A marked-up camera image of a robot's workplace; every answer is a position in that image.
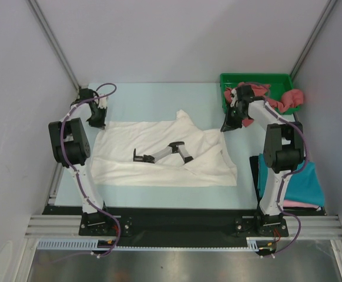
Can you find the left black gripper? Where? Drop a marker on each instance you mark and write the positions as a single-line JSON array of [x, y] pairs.
[[100, 124]]

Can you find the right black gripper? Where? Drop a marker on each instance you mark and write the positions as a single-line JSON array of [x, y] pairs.
[[228, 124]]

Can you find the white t-shirt with robot print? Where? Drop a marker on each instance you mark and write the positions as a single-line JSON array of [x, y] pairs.
[[112, 160]]

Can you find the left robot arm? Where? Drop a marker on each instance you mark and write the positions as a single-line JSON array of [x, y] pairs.
[[71, 149]]

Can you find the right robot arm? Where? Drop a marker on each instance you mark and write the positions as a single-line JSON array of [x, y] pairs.
[[283, 151]]

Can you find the green plastic bin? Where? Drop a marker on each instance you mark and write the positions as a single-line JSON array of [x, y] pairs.
[[277, 88]]

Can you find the salmon red t-shirt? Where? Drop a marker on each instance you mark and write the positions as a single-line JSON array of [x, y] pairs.
[[251, 102]]

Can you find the teal folded t-shirt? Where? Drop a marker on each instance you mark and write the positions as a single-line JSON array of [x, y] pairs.
[[304, 187]]

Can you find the pink folded t-shirt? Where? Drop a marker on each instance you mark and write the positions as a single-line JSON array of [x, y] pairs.
[[294, 204]]

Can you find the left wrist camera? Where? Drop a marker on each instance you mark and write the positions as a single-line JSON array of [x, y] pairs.
[[102, 103]]

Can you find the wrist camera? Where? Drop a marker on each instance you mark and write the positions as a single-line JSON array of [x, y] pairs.
[[102, 103], [234, 98]]

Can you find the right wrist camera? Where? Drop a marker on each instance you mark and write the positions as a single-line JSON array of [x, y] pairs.
[[234, 98]]

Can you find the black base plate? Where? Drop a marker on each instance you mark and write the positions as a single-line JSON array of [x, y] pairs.
[[173, 228]]

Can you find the aluminium front rail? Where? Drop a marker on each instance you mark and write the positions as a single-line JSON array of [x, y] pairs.
[[67, 226]]

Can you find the light blue cable duct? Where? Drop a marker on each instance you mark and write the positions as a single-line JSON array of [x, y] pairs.
[[68, 244]]

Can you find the left aluminium frame post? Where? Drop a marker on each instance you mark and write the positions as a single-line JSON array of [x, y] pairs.
[[53, 42]]

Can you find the aluminium frame post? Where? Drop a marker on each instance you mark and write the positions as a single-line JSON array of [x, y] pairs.
[[311, 40], [53, 42]]

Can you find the right aluminium frame post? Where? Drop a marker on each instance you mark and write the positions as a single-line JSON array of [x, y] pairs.
[[311, 40]]

